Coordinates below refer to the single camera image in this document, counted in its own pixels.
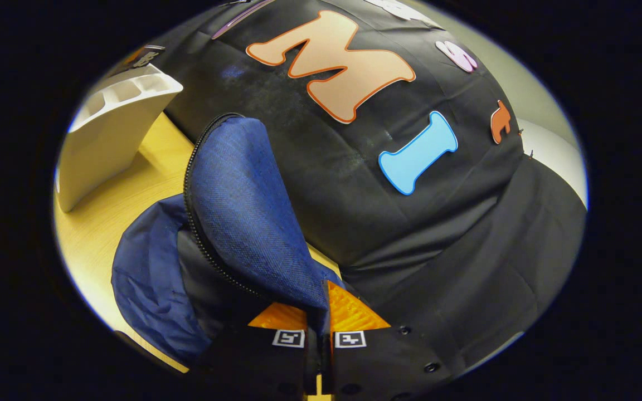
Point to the blue schoolbag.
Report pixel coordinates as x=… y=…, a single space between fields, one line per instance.
x=243 y=211

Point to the black backdrop cloth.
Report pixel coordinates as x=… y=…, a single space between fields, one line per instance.
x=410 y=234

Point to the white bookshelf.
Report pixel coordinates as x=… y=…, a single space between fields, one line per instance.
x=109 y=133

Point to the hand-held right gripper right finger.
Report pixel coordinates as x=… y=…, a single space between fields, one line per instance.
x=382 y=362

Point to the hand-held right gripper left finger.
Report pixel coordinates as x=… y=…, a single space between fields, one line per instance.
x=254 y=362

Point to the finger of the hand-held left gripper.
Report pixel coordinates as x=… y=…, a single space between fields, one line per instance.
x=145 y=55

